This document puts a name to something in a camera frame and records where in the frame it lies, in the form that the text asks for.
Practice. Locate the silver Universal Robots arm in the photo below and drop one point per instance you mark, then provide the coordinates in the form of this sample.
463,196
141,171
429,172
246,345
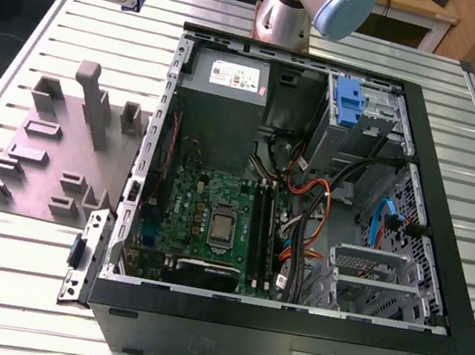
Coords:
284,15

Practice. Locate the metal disk bay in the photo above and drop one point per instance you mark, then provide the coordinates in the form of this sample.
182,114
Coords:
366,283

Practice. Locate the black CPU socket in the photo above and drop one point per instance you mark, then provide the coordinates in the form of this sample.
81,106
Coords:
224,208

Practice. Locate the grey power supply unit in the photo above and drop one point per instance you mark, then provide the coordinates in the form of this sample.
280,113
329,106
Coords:
218,128

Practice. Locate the silver CPU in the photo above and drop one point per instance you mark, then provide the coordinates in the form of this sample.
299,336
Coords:
222,230

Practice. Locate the green motherboard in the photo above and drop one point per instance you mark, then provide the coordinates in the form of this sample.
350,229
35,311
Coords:
179,222

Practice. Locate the metal drive cage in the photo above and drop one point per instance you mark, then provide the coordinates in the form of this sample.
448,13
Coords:
330,148

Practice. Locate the black graphics card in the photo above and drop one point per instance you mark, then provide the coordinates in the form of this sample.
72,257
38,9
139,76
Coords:
202,272

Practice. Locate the black open PC case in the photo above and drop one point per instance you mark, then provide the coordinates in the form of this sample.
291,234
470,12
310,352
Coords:
237,334

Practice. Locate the blue video port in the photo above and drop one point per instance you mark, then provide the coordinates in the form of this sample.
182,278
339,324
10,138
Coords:
76,250

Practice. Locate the grey parts rack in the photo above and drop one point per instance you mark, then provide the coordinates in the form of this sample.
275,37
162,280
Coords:
62,156

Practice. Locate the wooden desk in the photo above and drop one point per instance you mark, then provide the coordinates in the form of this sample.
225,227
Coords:
415,6

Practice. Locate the metal rear bracket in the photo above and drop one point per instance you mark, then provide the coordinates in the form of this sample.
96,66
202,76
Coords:
95,226

